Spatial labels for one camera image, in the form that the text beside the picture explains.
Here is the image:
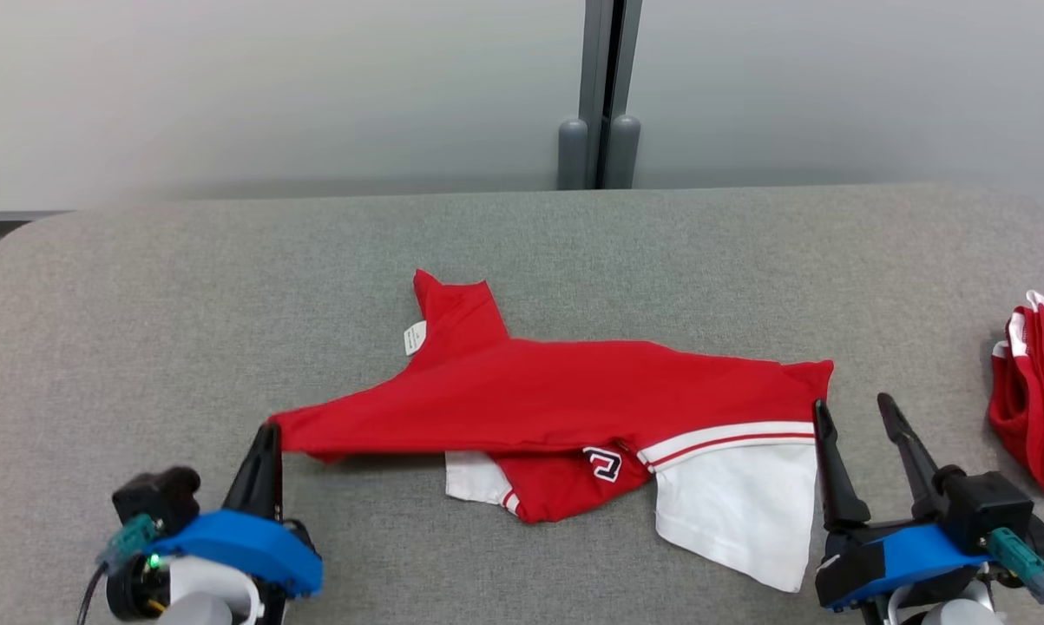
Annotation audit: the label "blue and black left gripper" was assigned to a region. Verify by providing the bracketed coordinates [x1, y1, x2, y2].
[151, 423, 325, 602]

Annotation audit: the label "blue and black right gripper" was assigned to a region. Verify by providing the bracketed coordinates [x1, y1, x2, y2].
[812, 392, 993, 614]

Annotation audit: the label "red shorts with white trim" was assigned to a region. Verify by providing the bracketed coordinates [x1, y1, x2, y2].
[988, 290, 1044, 504]

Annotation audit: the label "red and white jersey shirt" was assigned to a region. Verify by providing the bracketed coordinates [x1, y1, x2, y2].
[267, 269, 835, 594]

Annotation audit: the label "green left camera connector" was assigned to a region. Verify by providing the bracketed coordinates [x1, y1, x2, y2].
[96, 512, 162, 572]

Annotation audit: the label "green camera connector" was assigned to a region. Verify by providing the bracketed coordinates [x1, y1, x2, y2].
[96, 512, 162, 572]
[986, 527, 1044, 606]

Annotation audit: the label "green right camera connector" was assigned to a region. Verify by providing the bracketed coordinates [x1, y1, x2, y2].
[986, 527, 1044, 606]

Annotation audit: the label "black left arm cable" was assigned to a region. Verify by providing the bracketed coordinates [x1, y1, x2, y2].
[75, 564, 110, 625]

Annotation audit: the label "grey rounded post cap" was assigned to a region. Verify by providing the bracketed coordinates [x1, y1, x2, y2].
[558, 117, 590, 190]
[607, 114, 642, 190]

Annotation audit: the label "grey vertical door post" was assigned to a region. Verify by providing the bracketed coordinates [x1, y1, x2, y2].
[578, 0, 644, 190]

